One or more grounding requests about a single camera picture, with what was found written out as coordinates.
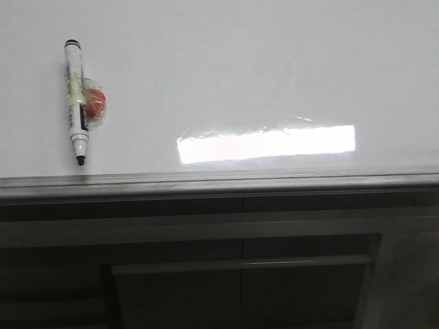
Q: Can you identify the grey metal frame structure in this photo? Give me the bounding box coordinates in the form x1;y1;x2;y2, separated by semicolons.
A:
1;191;438;328

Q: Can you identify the white whiteboard with aluminium frame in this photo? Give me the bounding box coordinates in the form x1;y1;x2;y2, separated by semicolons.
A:
1;1;438;205

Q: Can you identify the red magnet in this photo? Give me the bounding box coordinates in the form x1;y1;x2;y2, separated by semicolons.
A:
83;77;108;129

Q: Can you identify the white black whiteboard marker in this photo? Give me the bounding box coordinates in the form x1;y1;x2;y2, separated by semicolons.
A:
64;39;89;166

